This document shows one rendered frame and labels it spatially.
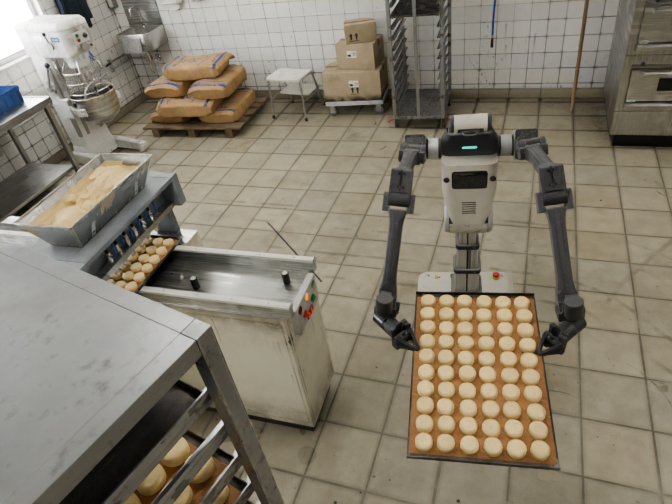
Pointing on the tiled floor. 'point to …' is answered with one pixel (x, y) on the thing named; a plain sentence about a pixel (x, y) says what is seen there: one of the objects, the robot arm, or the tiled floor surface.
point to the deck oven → (640, 75)
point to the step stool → (294, 85)
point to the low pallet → (207, 123)
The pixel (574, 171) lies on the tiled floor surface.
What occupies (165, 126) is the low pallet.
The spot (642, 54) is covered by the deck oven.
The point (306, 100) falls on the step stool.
